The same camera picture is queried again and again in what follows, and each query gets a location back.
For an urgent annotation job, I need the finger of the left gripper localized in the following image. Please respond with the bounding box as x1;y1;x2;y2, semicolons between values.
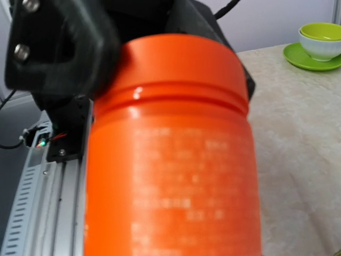
4;1;120;95

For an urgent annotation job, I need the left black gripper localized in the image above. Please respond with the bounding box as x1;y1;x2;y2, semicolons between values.
104;1;256;101

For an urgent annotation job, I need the orange pill bottle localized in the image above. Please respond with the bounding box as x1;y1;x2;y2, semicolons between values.
84;34;262;255

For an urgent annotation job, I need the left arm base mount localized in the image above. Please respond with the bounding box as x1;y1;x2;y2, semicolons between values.
33;93;92;163

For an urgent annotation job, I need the left aluminium frame post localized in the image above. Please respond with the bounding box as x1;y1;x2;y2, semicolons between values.
332;0;341;25

